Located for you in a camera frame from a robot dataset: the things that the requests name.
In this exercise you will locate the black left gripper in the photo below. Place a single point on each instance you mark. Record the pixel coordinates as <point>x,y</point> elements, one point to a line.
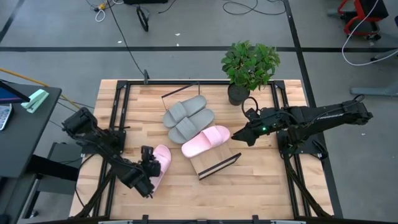
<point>154,169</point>

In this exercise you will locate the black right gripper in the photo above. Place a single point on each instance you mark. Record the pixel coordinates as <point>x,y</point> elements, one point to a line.
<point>264,123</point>

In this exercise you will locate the pink foam slide sandal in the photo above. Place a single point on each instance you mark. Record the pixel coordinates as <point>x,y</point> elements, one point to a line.
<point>205,141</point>
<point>164,158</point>

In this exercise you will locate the grey foam slide sandal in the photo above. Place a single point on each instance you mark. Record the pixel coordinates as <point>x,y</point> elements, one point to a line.
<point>185,110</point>
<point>191,126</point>

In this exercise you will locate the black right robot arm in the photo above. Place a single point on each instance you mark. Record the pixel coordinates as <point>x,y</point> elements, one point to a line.
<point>326,116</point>

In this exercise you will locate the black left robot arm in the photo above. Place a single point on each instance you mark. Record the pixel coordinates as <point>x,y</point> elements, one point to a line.
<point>102,141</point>

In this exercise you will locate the black plant pot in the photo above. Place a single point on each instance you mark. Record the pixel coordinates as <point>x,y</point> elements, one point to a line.
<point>237,95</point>

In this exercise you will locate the black diagonal rig strut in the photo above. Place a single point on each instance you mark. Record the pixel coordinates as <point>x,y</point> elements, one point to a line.
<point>96,193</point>
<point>306,193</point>

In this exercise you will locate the green leafy plant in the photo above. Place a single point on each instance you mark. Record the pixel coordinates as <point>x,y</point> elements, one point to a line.
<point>250,63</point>

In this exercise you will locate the mint green stapler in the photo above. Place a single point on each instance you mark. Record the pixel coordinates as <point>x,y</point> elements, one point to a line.
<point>35,100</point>

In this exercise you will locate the black side desk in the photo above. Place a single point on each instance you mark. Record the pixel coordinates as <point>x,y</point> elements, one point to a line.
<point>25,133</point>

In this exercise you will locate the light grey keypad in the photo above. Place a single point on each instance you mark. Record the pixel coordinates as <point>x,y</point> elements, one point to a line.
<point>4,116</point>

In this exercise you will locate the tablet with blue screen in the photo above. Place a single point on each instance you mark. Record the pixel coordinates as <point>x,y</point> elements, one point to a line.
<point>9,93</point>

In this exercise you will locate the wooden shelf with black frame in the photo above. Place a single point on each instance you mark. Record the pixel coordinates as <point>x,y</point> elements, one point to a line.
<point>214,161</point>

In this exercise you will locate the black aluminium table frame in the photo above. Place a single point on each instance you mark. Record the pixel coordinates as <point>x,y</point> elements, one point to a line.
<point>122,102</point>

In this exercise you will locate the red cart frame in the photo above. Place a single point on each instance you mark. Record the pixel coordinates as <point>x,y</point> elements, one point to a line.
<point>360,15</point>

